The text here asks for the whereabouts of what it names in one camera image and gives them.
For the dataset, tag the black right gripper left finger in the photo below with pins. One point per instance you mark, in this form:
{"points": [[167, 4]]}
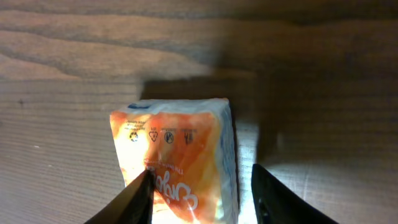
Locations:
{"points": [[133, 205]]}

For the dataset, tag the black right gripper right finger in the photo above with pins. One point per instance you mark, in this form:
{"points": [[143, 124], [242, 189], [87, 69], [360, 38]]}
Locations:
{"points": [[276, 204]]}

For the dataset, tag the small orange tissue pack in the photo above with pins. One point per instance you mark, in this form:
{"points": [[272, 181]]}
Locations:
{"points": [[188, 145]]}

